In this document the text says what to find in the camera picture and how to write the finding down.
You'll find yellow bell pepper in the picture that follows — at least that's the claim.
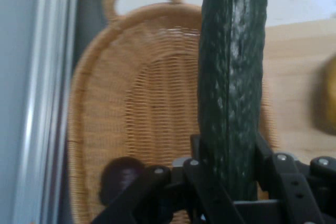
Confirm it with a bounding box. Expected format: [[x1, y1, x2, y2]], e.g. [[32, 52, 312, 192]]
[[306, 52, 336, 137]]

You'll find long dark green cucumber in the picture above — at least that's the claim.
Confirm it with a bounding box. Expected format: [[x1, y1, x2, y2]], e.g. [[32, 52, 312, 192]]
[[196, 0, 271, 202]]

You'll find bamboo cutting board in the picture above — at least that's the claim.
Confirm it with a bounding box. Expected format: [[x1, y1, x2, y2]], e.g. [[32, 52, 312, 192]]
[[258, 18, 336, 162]]

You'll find aluminium rail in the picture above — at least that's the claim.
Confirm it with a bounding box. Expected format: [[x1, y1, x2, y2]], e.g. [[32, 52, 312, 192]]
[[12, 0, 81, 224]]

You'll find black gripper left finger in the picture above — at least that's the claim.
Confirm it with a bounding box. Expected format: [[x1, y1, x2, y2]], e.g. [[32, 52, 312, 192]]
[[91, 134, 237, 224]]

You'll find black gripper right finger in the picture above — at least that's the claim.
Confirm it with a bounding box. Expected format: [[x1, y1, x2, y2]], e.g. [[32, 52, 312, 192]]
[[254, 132, 336, 224]]

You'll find woven wicker basket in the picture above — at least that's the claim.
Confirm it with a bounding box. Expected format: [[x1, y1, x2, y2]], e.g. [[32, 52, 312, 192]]
[[66, 0, 279, 224]]

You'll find dark purple round object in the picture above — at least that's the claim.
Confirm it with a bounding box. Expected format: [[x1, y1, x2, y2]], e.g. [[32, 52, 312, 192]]
[[99, 156, 146, 205]]

